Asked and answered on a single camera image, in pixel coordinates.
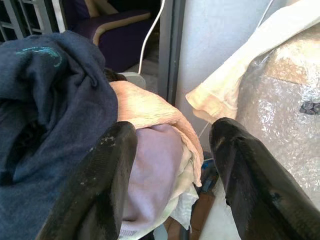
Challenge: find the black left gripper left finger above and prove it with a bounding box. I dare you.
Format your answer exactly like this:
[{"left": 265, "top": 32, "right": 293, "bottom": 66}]
[{"left": 36, "top": 120, "right": 139, "bottom": 240}]

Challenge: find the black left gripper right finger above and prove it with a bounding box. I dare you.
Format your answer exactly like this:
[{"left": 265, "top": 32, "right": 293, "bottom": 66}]
[{"left": 208, "top": 116, "right": 320, "bottom": 240}]

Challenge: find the cream towel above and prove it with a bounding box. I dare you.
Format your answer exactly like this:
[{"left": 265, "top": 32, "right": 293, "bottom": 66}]
[{"left": 185, "top": 0, "right": 320, "bottom": 124}]

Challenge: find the lavender cloth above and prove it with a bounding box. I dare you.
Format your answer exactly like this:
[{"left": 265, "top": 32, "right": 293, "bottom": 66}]
[{"left": 119, "top": 123, "right": 186, "bottom": 233}]

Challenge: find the white cloth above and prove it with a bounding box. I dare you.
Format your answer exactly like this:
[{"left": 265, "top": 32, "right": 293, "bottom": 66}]
[{"left": 167, "top": 149, "right": 200, "bottom": 231}]

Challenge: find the clear bubble wrap sheet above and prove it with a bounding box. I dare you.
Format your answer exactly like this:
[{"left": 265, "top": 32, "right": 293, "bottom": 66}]
[{"left": 234, "top": 37, "right": 320, "bottom": 208}]

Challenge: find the tan towel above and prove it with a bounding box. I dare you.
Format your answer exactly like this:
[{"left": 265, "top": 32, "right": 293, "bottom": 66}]
[{"left": 109, "top": 81, "right": 205, "bottom": 188}]

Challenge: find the navy blue garment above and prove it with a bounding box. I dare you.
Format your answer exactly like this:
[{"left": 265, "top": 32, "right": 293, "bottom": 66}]
[{"left": 0, "top": 30, "right": 119, "bottom": 240}]

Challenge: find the purple sofa with tan trim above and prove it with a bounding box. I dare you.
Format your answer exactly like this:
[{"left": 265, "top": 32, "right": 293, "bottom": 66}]
[{"left": 62, "top": 0, "right": 161, "bottom": 73}]

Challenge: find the dark metal grille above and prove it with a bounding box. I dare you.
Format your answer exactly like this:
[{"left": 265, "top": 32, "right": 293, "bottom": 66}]
[{"left": 0, "top": 0, "right": 68, "bottom": 43}]

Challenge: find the thick white cable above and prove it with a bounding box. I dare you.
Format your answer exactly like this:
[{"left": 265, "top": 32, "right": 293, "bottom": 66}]
[{"left": 137, "top": 0, "right": 166, "bottom": 75}]

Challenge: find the dark metal door frame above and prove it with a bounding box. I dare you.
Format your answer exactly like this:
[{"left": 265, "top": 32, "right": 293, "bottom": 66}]
[{"left": 158, "top": 0, "right": 187, "bottom": 105}]

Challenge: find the thin white cable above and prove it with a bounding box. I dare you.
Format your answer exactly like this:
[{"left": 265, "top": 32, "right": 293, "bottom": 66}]
[{"left": 257, "top": 0, "right": 276, "bottom": 27}]

